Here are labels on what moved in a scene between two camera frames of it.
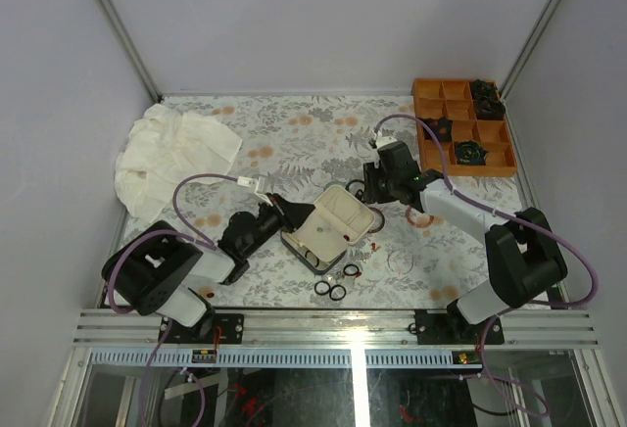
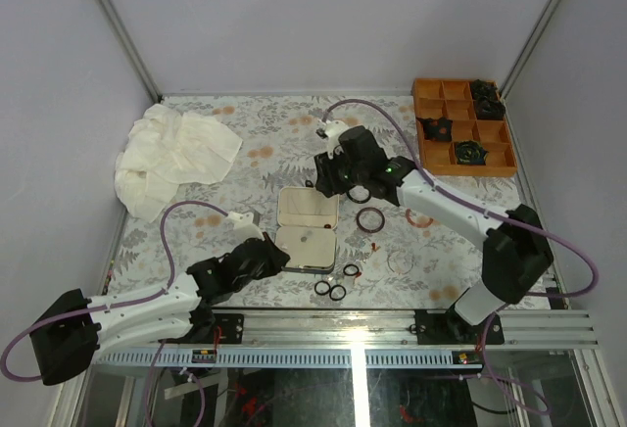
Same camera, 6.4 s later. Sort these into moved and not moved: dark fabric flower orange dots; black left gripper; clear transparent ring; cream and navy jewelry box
Moved: black left gripper; cream and navy jewelry box
Not moved: clear transparent ring; dark fabric flower orange dots
